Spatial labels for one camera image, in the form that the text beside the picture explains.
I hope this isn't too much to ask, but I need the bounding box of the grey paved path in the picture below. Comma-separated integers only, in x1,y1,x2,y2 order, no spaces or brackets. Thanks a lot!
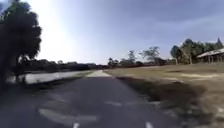
0,69,183,128

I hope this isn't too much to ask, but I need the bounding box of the distant dark tree line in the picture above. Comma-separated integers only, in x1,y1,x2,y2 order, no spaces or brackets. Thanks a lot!
19,58,109,74

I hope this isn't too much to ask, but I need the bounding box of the grass strip by water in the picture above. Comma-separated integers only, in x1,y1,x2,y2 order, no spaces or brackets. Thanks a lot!
19,69,98,93

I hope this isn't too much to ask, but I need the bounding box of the pale water surface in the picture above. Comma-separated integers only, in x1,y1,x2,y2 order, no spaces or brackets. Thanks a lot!
6,69,92,85

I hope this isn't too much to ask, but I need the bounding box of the row of trees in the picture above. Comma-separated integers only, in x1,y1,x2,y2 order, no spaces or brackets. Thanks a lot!
107,37,224,69

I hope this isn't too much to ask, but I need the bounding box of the dry grass field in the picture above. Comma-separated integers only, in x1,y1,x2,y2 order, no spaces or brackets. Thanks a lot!
103,62,224,128

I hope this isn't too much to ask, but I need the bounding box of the large dark tree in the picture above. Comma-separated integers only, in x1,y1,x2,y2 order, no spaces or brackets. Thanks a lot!
0,0,43,88

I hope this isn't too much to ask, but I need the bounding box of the open shelter building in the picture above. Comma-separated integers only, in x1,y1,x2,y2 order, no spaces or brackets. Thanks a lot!
195,48,224,64

